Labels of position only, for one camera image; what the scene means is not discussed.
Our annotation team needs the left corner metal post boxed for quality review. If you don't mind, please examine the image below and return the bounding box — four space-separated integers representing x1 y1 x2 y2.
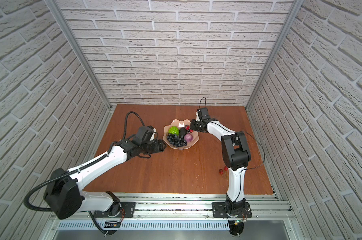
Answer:
45 0 112 111

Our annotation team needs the red cherry pair right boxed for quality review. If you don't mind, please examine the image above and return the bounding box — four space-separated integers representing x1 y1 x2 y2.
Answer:
219 166 229 178

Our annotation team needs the right thin black cable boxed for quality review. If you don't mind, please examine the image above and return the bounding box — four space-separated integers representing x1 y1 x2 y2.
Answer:
242 130 266 172

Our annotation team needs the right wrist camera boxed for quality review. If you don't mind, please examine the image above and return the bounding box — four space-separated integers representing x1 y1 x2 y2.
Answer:
196 107 211 122

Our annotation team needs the left black corrugated cable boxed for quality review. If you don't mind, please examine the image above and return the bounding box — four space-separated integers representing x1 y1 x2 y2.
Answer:
23 111 146 236

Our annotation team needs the purple fake onion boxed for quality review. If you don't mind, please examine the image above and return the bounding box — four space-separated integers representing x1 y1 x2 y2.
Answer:
184 133 194 143

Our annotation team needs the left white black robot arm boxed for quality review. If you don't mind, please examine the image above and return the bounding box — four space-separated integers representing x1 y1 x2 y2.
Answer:
44 139 166 220

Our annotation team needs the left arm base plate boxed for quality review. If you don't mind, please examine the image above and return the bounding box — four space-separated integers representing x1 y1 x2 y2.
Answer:
93 202 136 218

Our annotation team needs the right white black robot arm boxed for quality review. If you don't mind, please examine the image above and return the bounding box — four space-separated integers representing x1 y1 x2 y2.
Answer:
191 119 252 217

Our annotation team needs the green bumpy fake fruit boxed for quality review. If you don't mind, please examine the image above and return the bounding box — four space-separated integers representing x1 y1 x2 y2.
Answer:
168 126 179 136

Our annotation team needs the pink wavy fruit bowl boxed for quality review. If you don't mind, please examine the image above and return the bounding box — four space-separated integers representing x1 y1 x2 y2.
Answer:
163 120 199 150

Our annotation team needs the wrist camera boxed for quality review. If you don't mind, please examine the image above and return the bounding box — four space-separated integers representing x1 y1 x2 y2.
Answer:
196 107 211 122
133 126 155 145

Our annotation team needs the dark grape bunch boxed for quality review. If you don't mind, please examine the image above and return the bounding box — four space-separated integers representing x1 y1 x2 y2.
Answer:
166 134 188 148

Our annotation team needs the aluminium rail frame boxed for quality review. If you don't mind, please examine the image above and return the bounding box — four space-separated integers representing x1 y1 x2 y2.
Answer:
50 192 296 221

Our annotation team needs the right corner metal post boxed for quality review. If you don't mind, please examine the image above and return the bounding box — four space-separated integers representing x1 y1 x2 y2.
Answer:
245 0 305 110

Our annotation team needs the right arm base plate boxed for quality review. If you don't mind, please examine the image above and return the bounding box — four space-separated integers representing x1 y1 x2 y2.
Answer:
212 201 253 219

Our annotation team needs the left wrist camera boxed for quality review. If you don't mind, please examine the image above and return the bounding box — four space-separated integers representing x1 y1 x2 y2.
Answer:
133 126 155 145

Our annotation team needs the corner metal post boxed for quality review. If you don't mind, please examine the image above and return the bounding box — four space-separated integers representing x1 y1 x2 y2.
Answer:
45 0 112 111
245 0 305 110

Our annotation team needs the dark fake avocado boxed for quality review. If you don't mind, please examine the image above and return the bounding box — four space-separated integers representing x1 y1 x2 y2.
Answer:
178 128 189 139

